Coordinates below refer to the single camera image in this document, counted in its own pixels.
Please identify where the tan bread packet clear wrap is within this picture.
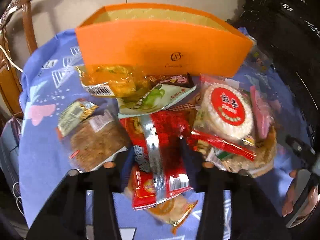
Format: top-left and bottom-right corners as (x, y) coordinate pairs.
(194, 126), (277, 178)

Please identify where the pink bag of small biscuits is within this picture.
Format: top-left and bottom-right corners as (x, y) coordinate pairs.
(250, 86), (274, 139)

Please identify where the small gold white snack packet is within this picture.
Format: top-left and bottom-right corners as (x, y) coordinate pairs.
(57, 99), (98, 139)

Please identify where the red long snack packet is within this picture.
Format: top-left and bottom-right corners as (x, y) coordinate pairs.
(120, 111), (193, 210)

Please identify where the person's right hand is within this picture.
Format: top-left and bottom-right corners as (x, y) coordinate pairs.
(281, 170), (320, 218)

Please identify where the orange wrapped cake packet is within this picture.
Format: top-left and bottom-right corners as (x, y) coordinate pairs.
(132, 194), (199, 235)

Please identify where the round brown pastry packet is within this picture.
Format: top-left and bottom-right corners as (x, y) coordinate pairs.
(61, 109), (131, 172)

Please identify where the grey blue bag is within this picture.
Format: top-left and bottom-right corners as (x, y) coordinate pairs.
(1, 117), (22, 198)

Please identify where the round rice cracker red label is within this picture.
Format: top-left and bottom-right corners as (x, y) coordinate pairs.
(193, 74), (255, 147)

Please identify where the glass mug with stickers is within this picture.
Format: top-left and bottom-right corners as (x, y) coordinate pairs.
(247, 35), (273, 72)

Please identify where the orange yellow cake packet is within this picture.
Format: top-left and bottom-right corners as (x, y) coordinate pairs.
(76, 64), (151, 99)

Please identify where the blue patterned tablecloth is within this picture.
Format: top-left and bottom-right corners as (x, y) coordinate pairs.
(18, 29), (310, 239)

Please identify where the green pea snack packet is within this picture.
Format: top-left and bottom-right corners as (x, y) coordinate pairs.
(117, 83), (197, 119)

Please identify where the brown chocolate bar wrapper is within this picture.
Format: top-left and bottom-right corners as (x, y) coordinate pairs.
(148, 73), (194, 88)

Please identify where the dark carved wooden cabinet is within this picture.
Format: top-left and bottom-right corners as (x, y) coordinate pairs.
(227, 0), (319, 142)

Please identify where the carved wooden chair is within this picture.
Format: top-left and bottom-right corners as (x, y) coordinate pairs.
(1, 0), (37, 118)

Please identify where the orange cardboard box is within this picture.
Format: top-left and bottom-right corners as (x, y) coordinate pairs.
(75, 3), (253, 77)

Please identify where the white cable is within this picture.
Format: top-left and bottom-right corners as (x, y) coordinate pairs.
(0, 44), (24, 73)

